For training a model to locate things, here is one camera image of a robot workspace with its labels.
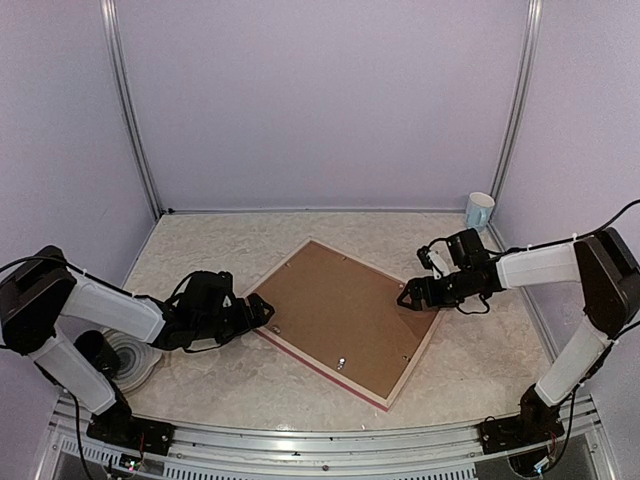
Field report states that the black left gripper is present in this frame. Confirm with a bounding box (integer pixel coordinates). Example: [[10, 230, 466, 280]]
[[194, 293, 274, 345]]

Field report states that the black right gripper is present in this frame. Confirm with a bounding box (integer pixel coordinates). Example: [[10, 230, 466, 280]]
[[397, 267, 474, 311]]

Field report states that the pink wooden picture frame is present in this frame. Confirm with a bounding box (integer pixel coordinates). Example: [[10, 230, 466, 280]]
[[239, 238, 444, 413]]

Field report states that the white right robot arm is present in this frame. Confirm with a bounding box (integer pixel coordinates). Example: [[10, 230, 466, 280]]
[[397, 227, 639, 407]]

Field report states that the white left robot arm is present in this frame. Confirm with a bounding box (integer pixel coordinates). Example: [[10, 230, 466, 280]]
[[1, 245, 275, 445]]

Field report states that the light blue mug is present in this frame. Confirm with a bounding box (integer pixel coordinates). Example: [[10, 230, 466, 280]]
[[465, 192, 495, 232]]

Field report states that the black cup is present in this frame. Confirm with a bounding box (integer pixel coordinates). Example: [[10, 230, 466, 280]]
[[74, 330, 121, 379]]

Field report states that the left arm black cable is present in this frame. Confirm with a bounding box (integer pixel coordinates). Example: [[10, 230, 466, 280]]
[[0, 254, 236, 351]]

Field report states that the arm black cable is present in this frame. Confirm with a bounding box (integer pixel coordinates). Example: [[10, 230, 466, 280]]
[[427, 198, 640, 316], [0, 254, 236, 351]]

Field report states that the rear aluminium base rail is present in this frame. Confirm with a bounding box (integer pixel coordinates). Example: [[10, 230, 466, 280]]
[[161, 206, 465, 216]]

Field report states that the front aluminium rail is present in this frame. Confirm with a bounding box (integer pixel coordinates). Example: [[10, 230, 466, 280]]
[[34, 394, 616, 480]]

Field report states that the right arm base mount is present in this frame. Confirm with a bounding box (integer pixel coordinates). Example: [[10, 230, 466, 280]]
[[477, 385, 576, 455]]

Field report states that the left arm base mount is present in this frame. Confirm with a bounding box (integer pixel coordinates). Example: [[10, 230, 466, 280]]
[[87, 398, 175, 456]]

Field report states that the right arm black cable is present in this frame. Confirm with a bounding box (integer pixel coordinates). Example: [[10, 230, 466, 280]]
[[427, 198, 640, 316]]

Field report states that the right aluminium corner post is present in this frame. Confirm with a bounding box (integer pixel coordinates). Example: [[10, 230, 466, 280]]
[[490, 0, 544, 202]]

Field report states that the aluminium corner post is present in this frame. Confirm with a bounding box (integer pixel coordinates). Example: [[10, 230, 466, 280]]
[[490, 0, 544, 202], [100, 0, 164, 221]]

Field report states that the left aluminium corner post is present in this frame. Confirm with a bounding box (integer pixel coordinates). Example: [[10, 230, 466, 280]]
[[100, 0, 164, 221]]

